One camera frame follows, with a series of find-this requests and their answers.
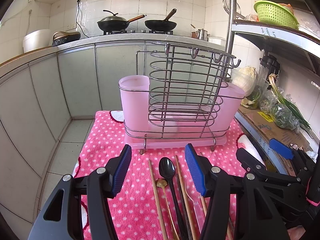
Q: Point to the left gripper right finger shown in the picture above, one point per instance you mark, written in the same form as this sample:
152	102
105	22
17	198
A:
256	214

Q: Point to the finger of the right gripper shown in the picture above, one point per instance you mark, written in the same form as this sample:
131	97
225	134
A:
303	166
256	172

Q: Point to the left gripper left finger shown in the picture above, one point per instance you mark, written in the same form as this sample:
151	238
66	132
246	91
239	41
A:
61	217

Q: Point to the brown wooden chopstick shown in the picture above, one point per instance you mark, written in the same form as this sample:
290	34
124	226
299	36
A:
185	199
203	204

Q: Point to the light wooden chopstick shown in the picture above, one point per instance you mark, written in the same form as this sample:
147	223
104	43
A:
158	205

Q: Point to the black plastic spoon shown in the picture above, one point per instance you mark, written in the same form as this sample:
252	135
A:
167	171

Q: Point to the gold metal spoon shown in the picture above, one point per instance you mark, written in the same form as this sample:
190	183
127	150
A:
162	183

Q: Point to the dark chopstick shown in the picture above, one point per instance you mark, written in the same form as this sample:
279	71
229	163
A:
185	215

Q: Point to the kitchen counter cabinets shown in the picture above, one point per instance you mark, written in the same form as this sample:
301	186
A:
42	91

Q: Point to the bagged green vegetables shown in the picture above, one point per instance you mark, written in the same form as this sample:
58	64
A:
278	112

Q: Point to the green onions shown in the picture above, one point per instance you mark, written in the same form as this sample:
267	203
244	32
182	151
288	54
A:
294	109

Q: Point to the pink plastic right cup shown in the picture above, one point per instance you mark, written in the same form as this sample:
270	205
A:
230	97

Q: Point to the pink plastic cup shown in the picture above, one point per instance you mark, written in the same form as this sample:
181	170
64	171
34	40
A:
230	97
134	93

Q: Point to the pink polka dot towel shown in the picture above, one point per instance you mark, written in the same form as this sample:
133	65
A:
134	210

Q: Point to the napa cabbage in bag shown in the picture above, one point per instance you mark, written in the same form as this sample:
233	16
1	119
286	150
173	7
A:
245	78

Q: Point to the pink drip tray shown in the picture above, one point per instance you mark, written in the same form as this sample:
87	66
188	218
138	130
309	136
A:
177	134

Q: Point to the black blender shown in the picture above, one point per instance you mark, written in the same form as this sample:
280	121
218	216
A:
268	65

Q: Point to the steel kettle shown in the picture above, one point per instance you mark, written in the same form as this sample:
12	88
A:
202	34

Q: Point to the pink plastic left cup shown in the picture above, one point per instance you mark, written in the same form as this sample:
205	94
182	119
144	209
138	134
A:
134	93

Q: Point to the metal shelf rack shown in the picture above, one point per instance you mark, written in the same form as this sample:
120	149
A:
299	53

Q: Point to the green plastic colander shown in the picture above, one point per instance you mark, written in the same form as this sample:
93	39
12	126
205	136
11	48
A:
275	14

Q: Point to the gas stove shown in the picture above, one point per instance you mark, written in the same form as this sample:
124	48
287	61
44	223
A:
126	31

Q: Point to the black frying pan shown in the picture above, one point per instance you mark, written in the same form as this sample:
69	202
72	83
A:
164	25

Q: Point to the white rice cooker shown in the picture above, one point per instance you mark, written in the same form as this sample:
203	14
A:
36	40

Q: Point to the black induction cooker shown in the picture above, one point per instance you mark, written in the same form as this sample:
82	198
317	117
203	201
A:
62	37

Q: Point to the black wok with lid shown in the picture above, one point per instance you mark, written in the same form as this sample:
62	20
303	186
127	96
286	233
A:
116	23

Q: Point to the metal wire utensil rack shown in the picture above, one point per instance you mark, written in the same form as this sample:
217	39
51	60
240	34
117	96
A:
185	81

